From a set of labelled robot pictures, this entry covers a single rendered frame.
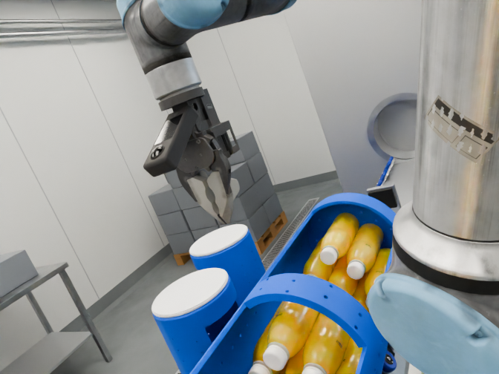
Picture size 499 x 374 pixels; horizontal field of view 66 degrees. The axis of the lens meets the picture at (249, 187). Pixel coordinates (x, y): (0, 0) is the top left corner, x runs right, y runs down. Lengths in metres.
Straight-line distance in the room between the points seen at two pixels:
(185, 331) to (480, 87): 1.14
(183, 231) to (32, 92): 2.16
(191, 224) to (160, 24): 3.96
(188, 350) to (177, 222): 3.27
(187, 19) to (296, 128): 5.21
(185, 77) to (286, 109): 5.10
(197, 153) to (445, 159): 0.38
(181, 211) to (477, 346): 4.19
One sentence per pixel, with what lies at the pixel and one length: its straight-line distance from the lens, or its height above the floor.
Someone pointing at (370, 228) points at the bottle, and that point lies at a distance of 1.07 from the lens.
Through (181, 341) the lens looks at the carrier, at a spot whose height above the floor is 0.94.
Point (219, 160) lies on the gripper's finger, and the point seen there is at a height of 1.49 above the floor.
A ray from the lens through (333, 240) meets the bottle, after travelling 0.96.
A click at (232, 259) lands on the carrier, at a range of 1.63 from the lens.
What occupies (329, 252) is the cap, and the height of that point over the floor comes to 1.16.
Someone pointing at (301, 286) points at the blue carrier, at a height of 1.23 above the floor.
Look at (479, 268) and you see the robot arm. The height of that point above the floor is 1.40.
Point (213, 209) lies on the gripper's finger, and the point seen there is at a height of 1.42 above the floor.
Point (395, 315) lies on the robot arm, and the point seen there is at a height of 1.36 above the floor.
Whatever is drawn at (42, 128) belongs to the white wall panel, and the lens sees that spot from 4.58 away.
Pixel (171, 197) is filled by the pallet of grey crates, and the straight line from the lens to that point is 4.42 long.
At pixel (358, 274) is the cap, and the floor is 1.10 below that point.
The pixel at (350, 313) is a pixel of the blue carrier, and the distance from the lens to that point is 0.70.
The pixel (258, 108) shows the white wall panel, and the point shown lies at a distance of 5.82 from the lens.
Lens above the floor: 1.56
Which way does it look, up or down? 12 degrees down
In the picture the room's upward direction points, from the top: 21 degrees counter-clockwise
